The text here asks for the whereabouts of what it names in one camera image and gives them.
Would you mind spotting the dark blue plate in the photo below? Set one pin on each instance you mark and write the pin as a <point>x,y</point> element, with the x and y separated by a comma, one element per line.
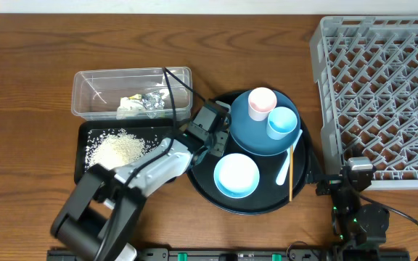
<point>252,136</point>

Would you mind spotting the wooden chopstick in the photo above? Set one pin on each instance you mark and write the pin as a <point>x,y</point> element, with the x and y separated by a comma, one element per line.
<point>291,170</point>

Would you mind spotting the clear plastic bin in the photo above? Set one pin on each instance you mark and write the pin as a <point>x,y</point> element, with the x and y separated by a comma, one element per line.
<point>97,93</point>

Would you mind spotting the grey dishwasher rack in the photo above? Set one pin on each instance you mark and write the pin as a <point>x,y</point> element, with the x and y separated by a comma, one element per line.
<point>366,69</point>

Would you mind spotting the foil wrapper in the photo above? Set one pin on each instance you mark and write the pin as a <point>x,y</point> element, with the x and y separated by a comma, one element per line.
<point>153,101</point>

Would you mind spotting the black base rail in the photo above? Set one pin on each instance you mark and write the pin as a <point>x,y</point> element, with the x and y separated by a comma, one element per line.
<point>296,254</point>

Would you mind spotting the yellow green snack wrapper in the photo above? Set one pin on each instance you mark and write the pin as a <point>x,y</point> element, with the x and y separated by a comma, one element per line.
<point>136,97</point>

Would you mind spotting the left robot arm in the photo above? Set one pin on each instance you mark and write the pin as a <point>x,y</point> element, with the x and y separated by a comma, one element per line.
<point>99,216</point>

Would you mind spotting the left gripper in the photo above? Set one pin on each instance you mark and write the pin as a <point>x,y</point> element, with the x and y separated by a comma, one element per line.
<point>218,141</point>

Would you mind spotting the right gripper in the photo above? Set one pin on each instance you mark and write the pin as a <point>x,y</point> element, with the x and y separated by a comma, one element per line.
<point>314,169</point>

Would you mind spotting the pink cup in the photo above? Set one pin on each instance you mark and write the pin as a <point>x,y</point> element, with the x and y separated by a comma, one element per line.
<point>261,101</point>

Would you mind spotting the round black tray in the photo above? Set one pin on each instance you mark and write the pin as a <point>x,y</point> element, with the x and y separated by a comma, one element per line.
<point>268,196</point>

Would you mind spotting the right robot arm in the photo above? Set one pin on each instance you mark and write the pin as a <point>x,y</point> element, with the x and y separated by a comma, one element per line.
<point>361,227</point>

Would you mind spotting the black rectangular tray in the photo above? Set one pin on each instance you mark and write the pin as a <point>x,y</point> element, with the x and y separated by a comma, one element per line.
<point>144,127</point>

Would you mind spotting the pile of white rice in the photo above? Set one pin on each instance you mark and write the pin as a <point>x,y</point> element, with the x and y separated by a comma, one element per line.
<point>115,147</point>

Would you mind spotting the light blue bowl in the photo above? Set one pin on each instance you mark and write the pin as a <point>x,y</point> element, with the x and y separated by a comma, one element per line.
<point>236,176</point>

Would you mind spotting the light blue cup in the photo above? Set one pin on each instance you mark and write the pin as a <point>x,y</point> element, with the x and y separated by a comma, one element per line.
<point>281,122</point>

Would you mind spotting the white paper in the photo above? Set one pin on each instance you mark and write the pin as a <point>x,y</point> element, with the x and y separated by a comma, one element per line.
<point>129,108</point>

